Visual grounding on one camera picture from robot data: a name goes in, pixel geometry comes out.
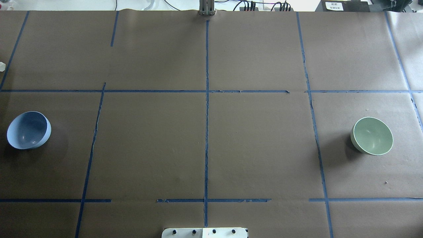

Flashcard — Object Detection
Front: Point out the white pedestal column with base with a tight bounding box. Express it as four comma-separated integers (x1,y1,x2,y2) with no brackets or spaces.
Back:
161,227,249,238

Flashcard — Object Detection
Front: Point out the black box with label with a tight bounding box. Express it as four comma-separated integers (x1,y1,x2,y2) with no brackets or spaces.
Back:
315,0,370,12

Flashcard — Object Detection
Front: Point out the aluminium frame post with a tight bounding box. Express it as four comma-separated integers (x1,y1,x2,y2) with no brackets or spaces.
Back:
199,0,216,16

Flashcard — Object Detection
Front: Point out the blue bowl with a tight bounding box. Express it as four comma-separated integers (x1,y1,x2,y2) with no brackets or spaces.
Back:
7,111,52,150

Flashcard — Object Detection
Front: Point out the green bowl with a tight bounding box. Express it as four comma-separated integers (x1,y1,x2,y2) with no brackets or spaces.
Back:
350,117,393,156

